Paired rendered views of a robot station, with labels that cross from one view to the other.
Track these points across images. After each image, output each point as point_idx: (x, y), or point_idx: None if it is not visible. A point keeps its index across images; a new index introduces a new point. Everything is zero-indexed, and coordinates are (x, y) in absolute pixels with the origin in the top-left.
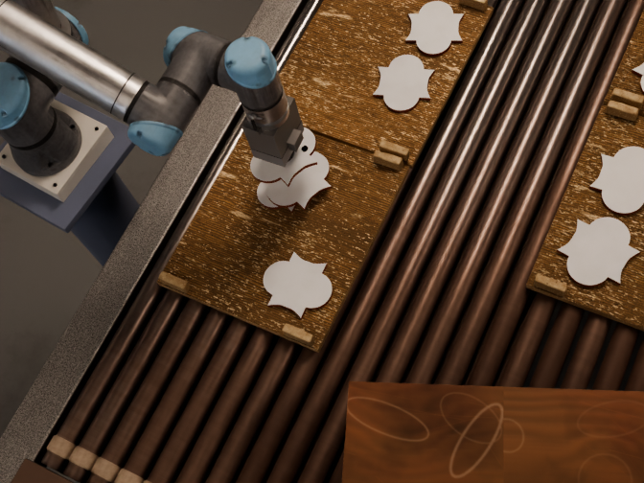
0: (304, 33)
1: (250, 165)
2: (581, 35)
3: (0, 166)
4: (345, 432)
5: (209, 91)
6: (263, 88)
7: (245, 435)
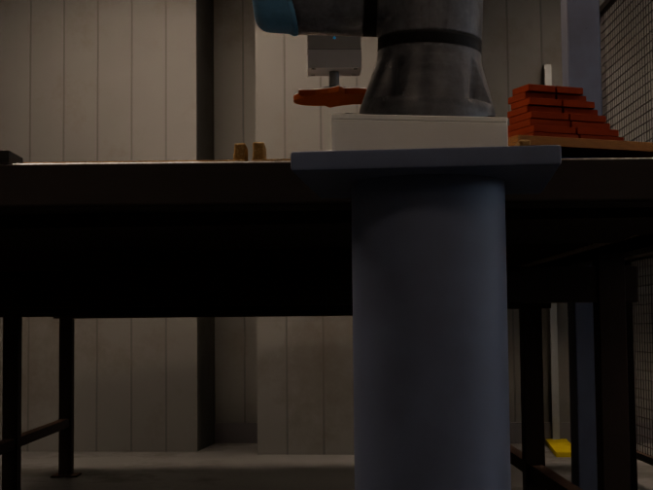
0: (101, 161)
1: (363, 87)
2: None
3: (507, 141)
4: (558, 137)
5: (227, 161)
6: None
7: None
